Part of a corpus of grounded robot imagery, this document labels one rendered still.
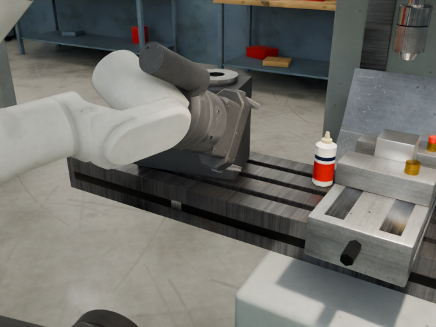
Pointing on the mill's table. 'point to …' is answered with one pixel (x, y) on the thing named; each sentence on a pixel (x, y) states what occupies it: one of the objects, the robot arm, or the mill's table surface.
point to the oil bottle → (324, 161)
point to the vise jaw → (386, 178)
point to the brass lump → (412, 167)
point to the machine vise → (370, 226)
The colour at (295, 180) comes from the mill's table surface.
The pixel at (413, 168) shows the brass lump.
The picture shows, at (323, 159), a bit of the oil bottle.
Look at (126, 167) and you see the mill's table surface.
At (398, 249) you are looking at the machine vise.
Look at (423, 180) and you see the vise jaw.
